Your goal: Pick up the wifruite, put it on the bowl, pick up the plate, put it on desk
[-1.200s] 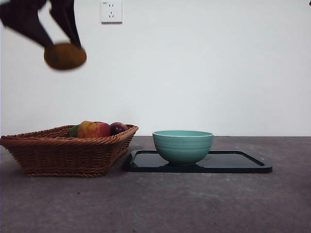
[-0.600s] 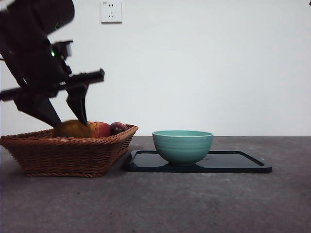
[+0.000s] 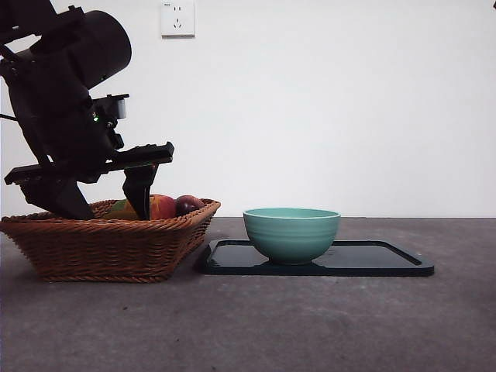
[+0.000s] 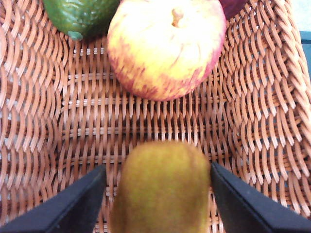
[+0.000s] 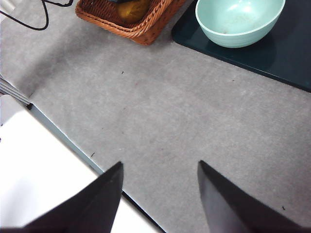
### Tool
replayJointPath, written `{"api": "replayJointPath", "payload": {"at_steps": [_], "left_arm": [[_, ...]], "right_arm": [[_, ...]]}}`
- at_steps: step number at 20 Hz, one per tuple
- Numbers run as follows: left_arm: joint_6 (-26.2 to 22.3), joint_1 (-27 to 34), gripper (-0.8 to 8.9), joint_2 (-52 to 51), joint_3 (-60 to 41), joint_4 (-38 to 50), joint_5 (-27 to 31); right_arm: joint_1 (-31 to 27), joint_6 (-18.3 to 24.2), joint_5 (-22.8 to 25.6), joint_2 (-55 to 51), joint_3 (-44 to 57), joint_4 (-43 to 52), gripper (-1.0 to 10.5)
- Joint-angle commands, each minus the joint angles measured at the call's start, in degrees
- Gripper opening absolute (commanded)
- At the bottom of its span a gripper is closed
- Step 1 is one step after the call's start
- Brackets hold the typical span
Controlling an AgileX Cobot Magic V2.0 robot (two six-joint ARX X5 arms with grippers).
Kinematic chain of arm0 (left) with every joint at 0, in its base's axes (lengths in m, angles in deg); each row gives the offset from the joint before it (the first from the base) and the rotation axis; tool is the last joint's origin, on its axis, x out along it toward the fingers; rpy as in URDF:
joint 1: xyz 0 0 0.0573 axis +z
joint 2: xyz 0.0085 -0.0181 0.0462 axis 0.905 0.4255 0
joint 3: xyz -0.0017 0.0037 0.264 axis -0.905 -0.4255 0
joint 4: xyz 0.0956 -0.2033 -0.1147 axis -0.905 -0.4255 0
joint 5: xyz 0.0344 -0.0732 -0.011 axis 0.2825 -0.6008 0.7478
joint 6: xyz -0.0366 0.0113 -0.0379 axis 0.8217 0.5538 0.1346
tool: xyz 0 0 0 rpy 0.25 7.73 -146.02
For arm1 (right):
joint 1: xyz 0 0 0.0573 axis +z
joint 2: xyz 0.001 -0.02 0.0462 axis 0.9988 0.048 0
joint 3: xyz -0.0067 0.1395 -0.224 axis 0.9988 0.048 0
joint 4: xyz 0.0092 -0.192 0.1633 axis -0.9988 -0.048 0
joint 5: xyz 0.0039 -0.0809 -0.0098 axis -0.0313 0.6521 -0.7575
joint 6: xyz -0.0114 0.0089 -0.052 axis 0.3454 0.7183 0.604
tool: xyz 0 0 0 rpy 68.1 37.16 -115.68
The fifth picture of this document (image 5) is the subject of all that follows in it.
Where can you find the dark rectangular tray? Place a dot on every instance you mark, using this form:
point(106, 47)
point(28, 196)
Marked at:
point(291, 55)

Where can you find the teal ceramic bowl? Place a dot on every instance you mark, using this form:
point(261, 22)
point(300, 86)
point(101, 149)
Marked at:
point(238, 26)

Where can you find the brown kiwi fruit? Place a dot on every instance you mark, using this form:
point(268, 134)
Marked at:
point(133, 11)

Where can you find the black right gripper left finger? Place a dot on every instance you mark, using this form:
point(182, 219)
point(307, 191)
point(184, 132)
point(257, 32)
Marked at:
point(92, 206)

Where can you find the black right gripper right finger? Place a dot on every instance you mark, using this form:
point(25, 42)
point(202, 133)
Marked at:
point(230, 208)

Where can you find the brown wicker basket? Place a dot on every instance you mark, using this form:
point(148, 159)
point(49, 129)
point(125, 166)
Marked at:
point(150, 26)

